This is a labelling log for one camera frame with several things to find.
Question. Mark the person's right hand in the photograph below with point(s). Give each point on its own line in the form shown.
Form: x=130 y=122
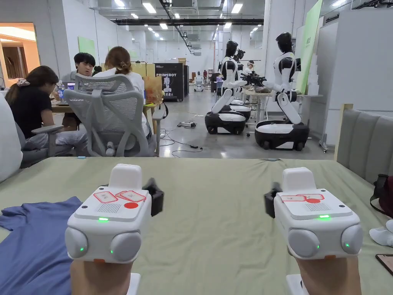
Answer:
x=331 y=276

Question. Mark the black phone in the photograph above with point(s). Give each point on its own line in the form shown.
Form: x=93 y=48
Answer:
x=387 y=262

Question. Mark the white hand controller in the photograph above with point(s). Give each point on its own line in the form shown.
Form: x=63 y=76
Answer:
x=382 y=233

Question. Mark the white pillow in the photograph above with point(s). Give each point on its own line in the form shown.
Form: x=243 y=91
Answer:
x=7 y=144

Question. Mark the person's left hand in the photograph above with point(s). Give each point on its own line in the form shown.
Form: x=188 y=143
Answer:
x=98 y=278

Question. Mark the small white robot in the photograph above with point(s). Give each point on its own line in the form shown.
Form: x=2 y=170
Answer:
x=199 y=83

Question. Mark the white black humanoid robot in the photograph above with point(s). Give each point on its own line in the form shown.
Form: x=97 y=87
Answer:
x=227 y=101
x=242 y=107
x=287 y=101

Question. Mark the grey padded headboard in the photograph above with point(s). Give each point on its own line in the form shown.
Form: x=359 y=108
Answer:
x=365 y=141

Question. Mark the blue shirt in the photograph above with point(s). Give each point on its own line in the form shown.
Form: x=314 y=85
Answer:
x=33 y=245

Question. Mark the dark red bag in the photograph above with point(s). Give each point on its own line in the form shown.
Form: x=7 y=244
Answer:
x=383 y=193

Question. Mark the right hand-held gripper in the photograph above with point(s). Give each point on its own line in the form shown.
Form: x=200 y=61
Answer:
x=319 y=226

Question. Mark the white power strip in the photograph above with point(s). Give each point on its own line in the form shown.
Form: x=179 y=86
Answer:
x=187 y=124

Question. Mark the bed with pale green sheet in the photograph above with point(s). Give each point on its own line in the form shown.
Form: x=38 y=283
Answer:
x=212 y=215

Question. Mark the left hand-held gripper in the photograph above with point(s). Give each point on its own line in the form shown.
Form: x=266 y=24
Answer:
x=106 y=221

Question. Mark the black cabinet with robot print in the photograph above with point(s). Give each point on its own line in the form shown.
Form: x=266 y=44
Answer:
x=170 y=81

